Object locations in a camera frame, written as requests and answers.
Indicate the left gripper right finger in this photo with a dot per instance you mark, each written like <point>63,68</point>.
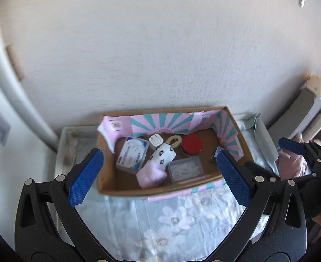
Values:
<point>273,225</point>

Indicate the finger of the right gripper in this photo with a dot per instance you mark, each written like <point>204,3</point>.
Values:
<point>291,146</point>

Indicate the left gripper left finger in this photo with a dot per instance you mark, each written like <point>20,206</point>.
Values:
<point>48,227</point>

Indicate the clear plastic floss pick box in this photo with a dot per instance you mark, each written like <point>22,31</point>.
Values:
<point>184,169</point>

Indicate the red lidded round tin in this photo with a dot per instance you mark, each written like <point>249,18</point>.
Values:
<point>191,144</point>

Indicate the white blue floss packet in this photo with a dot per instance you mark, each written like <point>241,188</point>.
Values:
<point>132,155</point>

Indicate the pink fluffy sock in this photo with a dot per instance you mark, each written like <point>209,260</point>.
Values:
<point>151,175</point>

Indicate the cream hair scrunchie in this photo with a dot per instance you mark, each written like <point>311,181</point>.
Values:
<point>174,141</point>

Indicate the white panda print sock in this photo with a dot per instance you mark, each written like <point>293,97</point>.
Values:
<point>163,155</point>

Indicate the white power adapter cube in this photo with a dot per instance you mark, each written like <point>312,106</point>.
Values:
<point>155,141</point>

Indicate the pink plush toy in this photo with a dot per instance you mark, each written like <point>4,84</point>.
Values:
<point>290,165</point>

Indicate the grey chair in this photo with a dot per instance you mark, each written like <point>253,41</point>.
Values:
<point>300,113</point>

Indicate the floral bed sheet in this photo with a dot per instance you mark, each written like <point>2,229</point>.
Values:
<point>186,226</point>

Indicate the pink teal cardboard box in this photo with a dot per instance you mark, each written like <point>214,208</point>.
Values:
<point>214,125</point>

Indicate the white door frame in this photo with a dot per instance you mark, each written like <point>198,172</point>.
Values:
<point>21,103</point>

